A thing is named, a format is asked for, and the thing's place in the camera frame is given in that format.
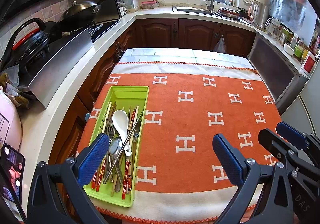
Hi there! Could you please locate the cream chopstick red striped end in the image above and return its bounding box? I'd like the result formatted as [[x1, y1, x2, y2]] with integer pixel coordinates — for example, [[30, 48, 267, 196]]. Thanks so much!
[[91, 102, 112, 190]]

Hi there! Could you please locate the steel drinking straw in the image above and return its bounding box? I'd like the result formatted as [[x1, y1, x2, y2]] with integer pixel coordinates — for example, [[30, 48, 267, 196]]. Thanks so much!
[[107, 111, 144, 178]]

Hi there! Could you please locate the bamboo chopstick red tip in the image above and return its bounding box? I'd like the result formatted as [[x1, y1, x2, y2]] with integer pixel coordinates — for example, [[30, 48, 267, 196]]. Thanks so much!
[[121, 105, 139, 200]]

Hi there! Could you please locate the large steel tablespoon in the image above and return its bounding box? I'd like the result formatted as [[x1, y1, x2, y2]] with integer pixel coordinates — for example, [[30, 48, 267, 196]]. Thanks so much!
[[109, 137, 124, 187]]

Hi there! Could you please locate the twisted steel fork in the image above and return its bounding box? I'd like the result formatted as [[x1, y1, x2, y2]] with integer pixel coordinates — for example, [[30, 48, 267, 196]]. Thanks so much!
[[105, 103, 117, 182]]

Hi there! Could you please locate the white ceramic soup spoon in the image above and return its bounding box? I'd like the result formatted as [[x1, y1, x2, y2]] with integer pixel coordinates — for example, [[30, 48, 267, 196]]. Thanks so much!
[[112, 110, 132, 157]]

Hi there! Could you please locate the wooden handled steel spoon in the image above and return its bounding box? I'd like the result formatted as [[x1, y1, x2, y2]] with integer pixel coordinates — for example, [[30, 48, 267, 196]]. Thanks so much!
[[129, 132, 139, 195]]

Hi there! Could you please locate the smartphone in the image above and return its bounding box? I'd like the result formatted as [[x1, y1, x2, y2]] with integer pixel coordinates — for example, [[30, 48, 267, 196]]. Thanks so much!
[[1, 144, 25, 203]]

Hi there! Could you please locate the steel dishwasher front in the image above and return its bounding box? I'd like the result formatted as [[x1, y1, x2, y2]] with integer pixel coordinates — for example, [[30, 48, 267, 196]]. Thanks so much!
[[247, 33, 309, 114]]

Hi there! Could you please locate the orange H-pattern blanket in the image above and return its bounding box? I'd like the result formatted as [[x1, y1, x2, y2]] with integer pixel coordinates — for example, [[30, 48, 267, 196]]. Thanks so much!
[[78, 62, 280, 223]]

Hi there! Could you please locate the green plastic utensil tray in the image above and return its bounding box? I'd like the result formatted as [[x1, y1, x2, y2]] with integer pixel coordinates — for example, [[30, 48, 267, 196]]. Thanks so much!
[[79, 86, 149, 208]]

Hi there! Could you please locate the steel stove splash guard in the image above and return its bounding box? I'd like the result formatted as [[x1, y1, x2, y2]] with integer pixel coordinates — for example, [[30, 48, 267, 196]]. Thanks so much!
[[21, 29, 93, 108]]

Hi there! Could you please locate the steel electric kettle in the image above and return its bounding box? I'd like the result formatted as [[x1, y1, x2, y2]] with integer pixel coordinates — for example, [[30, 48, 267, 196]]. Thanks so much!
[[250, 0, 270, 31]]

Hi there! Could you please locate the black red pressure cooker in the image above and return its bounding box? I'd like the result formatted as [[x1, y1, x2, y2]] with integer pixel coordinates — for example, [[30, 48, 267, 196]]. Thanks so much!
[[1, 18, 49, 71]]

